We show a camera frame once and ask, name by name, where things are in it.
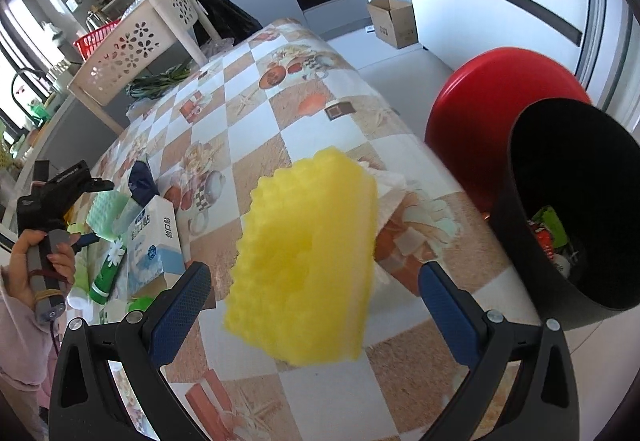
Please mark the green plastic bag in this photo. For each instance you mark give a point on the green plastic bag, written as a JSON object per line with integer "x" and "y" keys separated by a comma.
{"x": 555, "y": 221}

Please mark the yellow sponge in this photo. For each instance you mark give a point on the yellow sponge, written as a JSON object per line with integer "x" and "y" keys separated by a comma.
{"x": 305, "y": 256}

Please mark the red plastic bag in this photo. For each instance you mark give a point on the red plastic bag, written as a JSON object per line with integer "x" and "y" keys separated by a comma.
{"x": 540, "y": 231}

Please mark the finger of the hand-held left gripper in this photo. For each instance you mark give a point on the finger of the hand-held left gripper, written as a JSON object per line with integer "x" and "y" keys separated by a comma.
{"x": 84, "y": 240}
{"x": 102, "y": 185}

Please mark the green daisy print box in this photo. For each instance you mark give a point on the green daisy print box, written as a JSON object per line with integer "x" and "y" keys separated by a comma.
{"x": 107, "y": 271}

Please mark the person's left forearm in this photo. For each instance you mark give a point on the person's left forearm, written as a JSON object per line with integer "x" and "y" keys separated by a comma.
{"x": 20, "y": 346}

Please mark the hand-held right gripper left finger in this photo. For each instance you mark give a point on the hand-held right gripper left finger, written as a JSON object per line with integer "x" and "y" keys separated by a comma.
{"x": 180, "y": 311}

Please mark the green onions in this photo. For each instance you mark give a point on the green onions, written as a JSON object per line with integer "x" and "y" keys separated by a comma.
{"x": 160, "y": 81}

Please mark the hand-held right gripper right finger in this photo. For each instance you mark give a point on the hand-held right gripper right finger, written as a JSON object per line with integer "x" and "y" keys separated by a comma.
{"x": 445, "y": 316}

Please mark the white printed carton box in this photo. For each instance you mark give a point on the white printed carton box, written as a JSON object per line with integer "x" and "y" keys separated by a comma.
{"x": 155, "y": 246}

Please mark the sliding door frame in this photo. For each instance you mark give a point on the sliding door frame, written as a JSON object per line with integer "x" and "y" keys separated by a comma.
{"x": 605, "y": 11}

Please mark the red plastic basket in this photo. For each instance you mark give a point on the red plastic basket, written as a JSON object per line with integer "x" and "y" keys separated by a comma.
{"x": 97, "y": 38}

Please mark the blue wrapper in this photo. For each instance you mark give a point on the blue wrapper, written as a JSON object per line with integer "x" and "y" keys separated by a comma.
{"x": 142, "y": 183}

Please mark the person's left hand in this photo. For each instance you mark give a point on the person's left hand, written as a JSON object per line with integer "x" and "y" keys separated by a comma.
{"x": 20, "y": 271}

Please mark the black bag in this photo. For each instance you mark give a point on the black bag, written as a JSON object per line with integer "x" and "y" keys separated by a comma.
{"x": 225, "y": 13}

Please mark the black trash bin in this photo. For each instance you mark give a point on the black trash bin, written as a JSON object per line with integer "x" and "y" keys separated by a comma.
{"x": 585, "y": 201}

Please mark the cardboard box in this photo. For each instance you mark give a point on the cardboard box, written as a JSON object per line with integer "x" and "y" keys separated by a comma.
{"x": 392, "y": 23}

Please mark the red plastic stool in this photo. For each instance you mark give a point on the red plastic stool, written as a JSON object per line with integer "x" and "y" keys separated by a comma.
{"x": 500, "y": 96}

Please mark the beige flower-cutout chair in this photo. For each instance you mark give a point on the beige flower-cutout chair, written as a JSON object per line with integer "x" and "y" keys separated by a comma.
{"x": 135, "y": 41}

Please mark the checkered printed tablecloth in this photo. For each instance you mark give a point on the checkered printed tablecloth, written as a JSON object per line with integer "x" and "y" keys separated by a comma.
{"x": 300, "y": 111}

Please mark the black kitchen faucet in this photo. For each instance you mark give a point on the black kitchen faucet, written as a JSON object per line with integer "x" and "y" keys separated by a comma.
{"x": 22, "y": 81}

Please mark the green wavy sponge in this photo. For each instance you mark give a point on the green wavy sponge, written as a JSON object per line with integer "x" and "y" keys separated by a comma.
{"x": 107, "y": 213}

